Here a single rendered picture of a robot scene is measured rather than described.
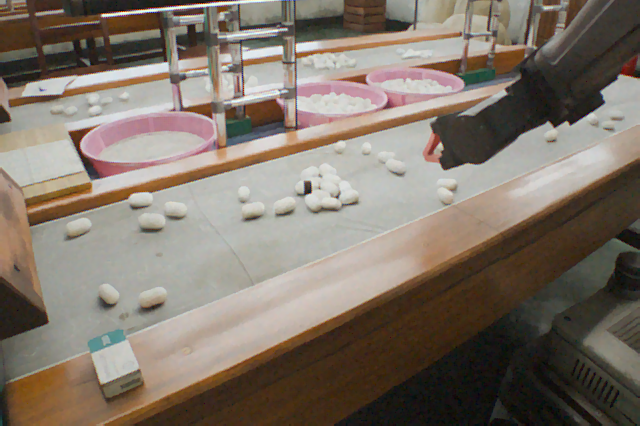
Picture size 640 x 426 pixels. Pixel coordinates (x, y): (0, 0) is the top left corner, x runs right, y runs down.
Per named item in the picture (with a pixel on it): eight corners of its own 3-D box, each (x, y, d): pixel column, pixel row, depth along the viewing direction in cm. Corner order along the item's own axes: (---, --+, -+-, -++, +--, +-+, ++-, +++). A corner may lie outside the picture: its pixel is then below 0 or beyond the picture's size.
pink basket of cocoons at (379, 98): (402, 127, 120) (405, 92, 116) (349, 164, 101) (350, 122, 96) (317, 108, 134) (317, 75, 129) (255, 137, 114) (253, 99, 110)
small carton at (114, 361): (145, 383, 40) (140, 368, 39) (106, 400, 38) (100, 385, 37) (126, 341, 44) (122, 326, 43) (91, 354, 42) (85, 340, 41)
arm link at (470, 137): (612, 97, 45) (563, 31, 47) (562, 137, 40) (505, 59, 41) (531, 147, 56) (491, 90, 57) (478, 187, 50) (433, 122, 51)
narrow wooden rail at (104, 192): (605, 95, 158) (612, 65, 153) (10, 284, 67) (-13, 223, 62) (590, 91, 162) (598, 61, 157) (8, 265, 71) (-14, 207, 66)
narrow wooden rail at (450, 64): (527, 74, 182) (532, 46, 176) (1, 197, 91) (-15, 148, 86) (516, 70, 186) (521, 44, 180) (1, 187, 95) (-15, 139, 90)
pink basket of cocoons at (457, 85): (479, 117, 128) (484, 84, 124) (411, 137, 115) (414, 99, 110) (412, 93, 148) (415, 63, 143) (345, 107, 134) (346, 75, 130)
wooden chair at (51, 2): (64, 170, 249) (24, 0, 207) (56, 145, 281) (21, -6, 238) (141, 152, 271) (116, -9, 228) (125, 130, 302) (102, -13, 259)
